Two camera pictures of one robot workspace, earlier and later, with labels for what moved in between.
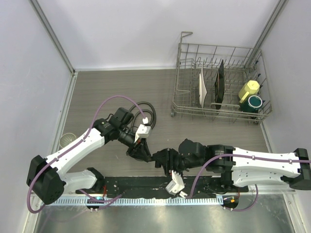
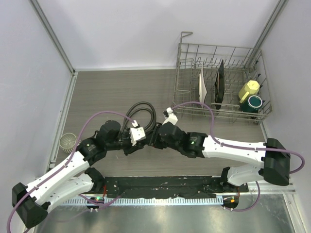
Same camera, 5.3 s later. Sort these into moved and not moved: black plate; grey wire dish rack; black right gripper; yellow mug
Moved: black right gripper
Not moved: yellow mug; grey wire dish rack; black plate
